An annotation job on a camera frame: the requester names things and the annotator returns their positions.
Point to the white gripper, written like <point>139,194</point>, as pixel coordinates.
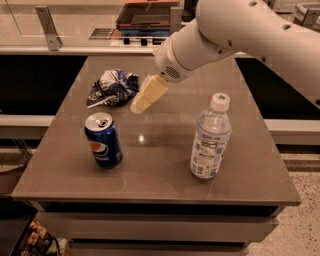
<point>165,64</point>

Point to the blue chip bag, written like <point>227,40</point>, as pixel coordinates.
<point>115,87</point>

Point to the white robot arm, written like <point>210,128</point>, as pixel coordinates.
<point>224,27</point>

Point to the snack bag in lower bin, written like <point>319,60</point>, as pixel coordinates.
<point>38,242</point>

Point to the blue Pepsi soda can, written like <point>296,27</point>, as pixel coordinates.
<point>101,133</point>

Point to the clear plastic water bottle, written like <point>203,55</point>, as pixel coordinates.
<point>211,137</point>

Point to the open orange tray box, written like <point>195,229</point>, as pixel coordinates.
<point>145,13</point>

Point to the middle metal glass bracket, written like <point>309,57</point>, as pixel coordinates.
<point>175,19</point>

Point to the metal glass bracket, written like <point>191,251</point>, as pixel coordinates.
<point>175,19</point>
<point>306,14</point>
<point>54,42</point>

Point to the left metal glass bracket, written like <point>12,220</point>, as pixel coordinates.
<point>54,42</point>

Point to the right metal glass bracket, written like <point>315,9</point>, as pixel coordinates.
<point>306,14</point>

